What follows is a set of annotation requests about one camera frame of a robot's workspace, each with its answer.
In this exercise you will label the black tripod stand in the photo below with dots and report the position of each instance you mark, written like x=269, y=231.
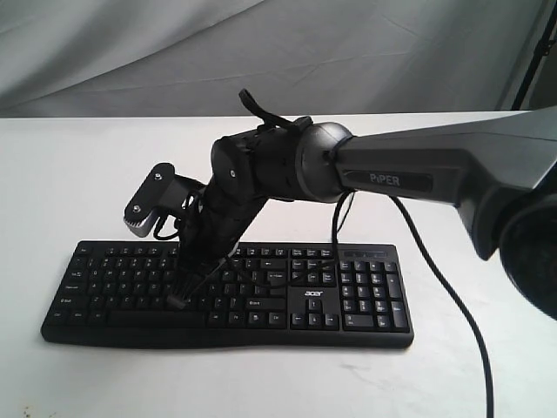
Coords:
x=542, y=49

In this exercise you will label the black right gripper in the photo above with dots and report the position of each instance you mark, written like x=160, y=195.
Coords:
x=211, y=228

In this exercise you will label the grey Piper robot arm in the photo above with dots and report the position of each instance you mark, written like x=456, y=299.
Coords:
x=499, y=174

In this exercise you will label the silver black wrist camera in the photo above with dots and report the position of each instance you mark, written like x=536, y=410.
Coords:
x=162, y=193

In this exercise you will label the white backdrop cloth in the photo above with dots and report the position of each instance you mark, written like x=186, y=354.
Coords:
x=191, y=58

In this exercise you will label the black acer keyboard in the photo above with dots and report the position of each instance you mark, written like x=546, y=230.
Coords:
x=115, y=294

